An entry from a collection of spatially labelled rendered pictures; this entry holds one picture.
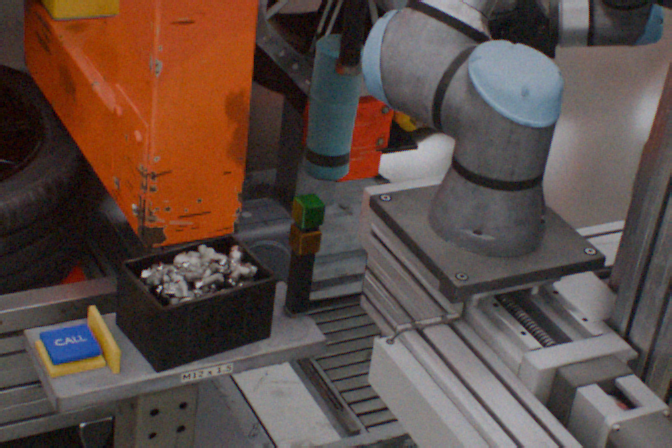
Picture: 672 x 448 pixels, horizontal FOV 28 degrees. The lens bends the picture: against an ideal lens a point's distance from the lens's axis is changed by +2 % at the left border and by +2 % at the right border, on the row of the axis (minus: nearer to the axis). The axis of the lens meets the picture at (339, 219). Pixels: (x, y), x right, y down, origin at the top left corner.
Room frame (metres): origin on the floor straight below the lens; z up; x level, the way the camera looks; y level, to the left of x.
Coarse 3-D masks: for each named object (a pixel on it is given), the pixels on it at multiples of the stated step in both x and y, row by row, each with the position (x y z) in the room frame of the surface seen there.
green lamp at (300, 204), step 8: (296, 200) 1.73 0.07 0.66; (304, 200) 1.73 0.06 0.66; (312, 200) 1.73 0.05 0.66; (320, 200) 1.73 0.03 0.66; (296, 208) 1.72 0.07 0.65; (304, 208) 1.71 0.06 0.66; (312, 208) 1.71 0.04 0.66; (320, 208) 1.72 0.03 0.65; (296, 216) 1.72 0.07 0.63; (304, 216) 1.71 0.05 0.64; (312, 216) 1.71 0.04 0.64; (320, 216) 1.72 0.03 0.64; (304, 224) 1.71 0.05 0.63; (312, 224) 1.71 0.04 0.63; (320, 224) 1.72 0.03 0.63
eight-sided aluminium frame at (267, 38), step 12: (264, 0) 2.16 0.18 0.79; (264, 12) 2.16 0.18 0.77; (264, 24) 2.16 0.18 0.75; (264, 36) 2.17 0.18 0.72; (276, 36) 2.18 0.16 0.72; (264, 48) 2.17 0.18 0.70; (276, 48) 2.18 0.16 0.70; (288, 48) 2.19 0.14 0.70; (276, 60) 2.18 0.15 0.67; (288, 60) 2.19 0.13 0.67; (300, 60) 2.21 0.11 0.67; (288, 72) 2.19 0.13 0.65; (300, 72) 2.21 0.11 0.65; (312, 72) 2.22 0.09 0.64; (300, 84) 2.21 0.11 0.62
